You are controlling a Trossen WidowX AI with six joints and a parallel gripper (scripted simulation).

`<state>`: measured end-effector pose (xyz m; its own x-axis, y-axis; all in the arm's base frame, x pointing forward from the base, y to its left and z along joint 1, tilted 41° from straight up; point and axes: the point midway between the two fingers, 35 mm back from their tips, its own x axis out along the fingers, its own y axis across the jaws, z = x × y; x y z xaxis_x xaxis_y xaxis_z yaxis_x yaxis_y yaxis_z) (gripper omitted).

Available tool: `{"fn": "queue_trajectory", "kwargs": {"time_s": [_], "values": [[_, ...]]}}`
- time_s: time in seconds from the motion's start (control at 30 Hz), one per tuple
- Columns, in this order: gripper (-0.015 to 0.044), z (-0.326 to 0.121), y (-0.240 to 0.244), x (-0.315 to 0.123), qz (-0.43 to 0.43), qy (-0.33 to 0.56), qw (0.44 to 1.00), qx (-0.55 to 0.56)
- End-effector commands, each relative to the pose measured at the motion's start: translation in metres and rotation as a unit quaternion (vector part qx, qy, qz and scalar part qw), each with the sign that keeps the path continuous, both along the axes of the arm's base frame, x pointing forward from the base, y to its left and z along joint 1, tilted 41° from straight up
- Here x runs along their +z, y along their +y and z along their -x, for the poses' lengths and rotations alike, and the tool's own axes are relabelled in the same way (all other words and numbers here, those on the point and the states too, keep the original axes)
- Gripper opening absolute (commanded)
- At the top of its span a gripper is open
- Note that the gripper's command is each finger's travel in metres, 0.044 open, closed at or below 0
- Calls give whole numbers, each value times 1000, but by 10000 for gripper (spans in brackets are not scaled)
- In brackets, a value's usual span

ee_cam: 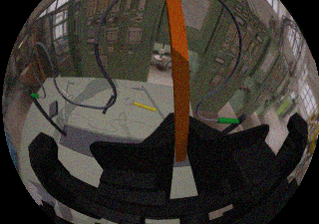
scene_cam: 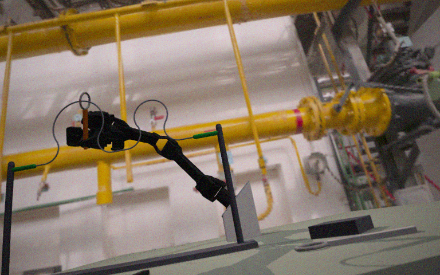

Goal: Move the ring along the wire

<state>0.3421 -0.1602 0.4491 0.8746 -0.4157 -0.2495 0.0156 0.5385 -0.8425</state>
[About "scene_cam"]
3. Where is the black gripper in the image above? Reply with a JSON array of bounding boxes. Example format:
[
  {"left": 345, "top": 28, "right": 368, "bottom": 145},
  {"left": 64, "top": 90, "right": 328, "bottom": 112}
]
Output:
[{"left": 66, "top": 126, "right": 124, "bottom": 151}]

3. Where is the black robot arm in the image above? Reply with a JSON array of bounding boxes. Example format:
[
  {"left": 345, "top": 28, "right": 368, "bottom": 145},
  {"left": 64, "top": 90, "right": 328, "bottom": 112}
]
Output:
[{"left": 88, "top": 111, "right": 230, "bottom": 209}]

